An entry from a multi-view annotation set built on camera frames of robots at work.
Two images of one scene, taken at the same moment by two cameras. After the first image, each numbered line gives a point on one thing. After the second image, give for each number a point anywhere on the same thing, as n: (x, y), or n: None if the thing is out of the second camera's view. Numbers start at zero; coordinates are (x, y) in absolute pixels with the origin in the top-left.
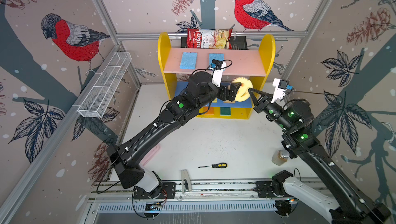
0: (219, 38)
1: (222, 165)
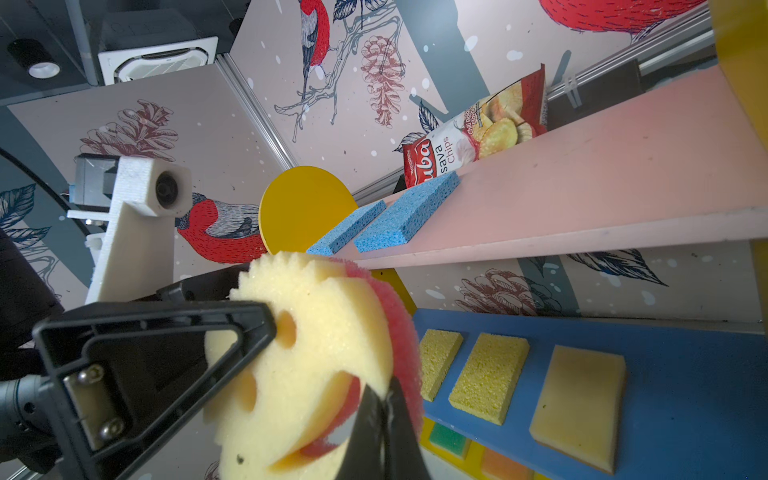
0: (508, 117)
1: None
